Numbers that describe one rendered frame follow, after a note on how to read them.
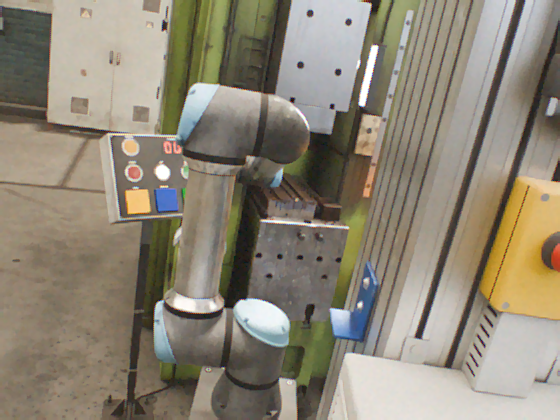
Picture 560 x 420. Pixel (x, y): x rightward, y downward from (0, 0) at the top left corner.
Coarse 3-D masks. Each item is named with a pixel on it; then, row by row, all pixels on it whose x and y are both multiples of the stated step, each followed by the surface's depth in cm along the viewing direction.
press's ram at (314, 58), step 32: (288, 0) 173; (320, 0) 171; (352, 0) 174; (288, 32) 172; (320, 32) 175; (352, 32) 178; (288, 64) 176; (320, 64) 179; (352, 64) 182; (288, 96) 180; (320, 96) 183
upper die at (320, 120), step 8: (296, 104) 182; (304, 112) 184; (312, 112) 185; (320, 112) 186; (328, 112) 186; (312, 120) 186; (320, 120) 187; (328, 120) 188; (312, 128) 187; (320, 128) 188; (328, 128) 189
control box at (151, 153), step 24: (120, 144) 154; (144, 144) 160; (168, 144) 165; (120, 168) 153; (144, 168) 158; (168, 168) 164; (120, 192) 152; (120, 216) 150; (144, 216) 156; (168, 216) 162
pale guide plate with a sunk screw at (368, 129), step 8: (360, 120) 205; (368, 120) 205; (376, 120) 206; (360, 128) 205; (368, 128) 206; (376, 128) 207; (360, 136) 206; (368, 136) 207; (376, 136) 208; (360, 144) 208; (368, 144) 209; (352, 152) 210; (360, 152) 209; (368, 152) 210
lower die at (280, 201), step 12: (288, 180) 221; (264, 192) 201; (276, 192) 201; (288, 192) 201; (300, 192) 207; (264, 204) 198; (276, 204) 194; (288, 204) 195; (300, 204) 197; (312, 204) 198; (288, 216) 197; (300, 216) 199; (312, 216) 200
